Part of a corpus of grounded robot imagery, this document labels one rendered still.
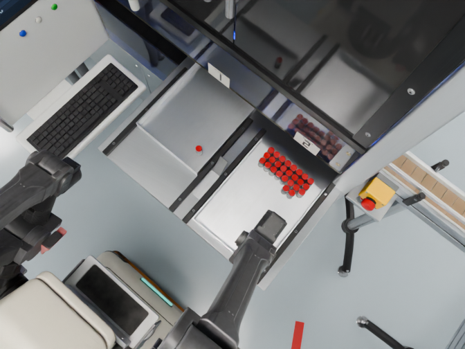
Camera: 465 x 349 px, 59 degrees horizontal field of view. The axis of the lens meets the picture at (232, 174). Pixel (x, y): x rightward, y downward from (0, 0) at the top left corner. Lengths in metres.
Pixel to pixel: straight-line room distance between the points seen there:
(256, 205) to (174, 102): 0.44
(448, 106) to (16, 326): 0.84
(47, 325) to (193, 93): 0.87
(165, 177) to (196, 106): 0.27
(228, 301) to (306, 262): 1.60
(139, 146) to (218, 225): 0.37
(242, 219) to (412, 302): 1.31
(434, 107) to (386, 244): 1.59
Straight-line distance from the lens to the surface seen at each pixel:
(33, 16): 1.37
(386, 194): 1.26
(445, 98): 0.79
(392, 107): 0.88
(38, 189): 0.84
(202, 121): 1.39
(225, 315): 0.61
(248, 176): 1.33
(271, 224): 0.94
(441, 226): 1.46
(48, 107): 1.61
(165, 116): 1.40
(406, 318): 2.37
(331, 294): 2.24
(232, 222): 1.30
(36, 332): 0.86
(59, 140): 1.52
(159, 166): 1.35
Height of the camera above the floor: 2.17
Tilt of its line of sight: 75 degrees down
